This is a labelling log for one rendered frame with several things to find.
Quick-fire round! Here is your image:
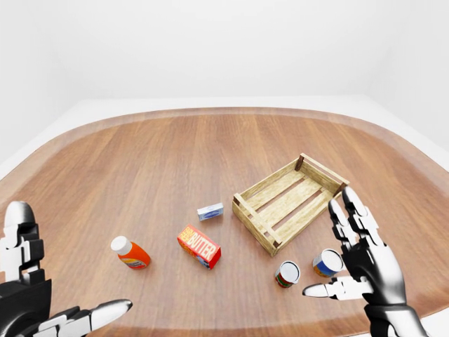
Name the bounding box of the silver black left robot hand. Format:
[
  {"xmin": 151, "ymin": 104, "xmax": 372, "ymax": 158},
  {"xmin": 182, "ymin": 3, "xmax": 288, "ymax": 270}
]
[{"xmin": 0, "ymin": 200, "xmax": 134, "ymax": 337}]

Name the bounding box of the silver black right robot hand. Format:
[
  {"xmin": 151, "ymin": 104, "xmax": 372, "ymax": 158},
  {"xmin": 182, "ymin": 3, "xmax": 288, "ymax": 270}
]
[{"xmin": 302, "ymin": 185, "xmax": 410, "ymax": 312}]

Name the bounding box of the wooden slat tray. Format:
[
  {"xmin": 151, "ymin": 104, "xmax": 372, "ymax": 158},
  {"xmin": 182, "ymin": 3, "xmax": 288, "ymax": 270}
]
[{"xmin": 232, "ymin": 152, "xmax": 351, "ymax": 258}]

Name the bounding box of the blue yellow labelled tin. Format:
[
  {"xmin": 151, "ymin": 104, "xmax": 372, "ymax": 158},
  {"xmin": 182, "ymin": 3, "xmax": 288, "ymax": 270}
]
[{"xmin": 312, "ymin": 248, "xmax": 344, "ymax": 279}]

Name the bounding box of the red green labelled tin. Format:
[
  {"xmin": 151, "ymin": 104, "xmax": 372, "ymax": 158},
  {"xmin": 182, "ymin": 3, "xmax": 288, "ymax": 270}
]
[{"xmin": 274, "ymin": 260, "xmax": 302, "ymax": 289}]

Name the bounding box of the orange bottle with white cap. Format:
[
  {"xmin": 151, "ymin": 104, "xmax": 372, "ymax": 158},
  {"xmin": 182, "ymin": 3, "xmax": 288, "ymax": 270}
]
[{"xmin": 110, "ymin": 235, "xmax": 152, "ymax": 270}]

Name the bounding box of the small white blue box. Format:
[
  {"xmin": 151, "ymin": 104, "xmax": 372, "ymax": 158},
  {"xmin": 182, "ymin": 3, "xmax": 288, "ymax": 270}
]
[{"xmin": 196, "ymin": 202, "xmax": 225, "ymax": 223}]

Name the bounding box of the red butter box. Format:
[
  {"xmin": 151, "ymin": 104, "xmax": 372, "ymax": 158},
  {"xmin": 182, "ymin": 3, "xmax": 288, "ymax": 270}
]
[{"xmin": 176, "ymin": 223, "xmax": 222, "ymax": 271}]

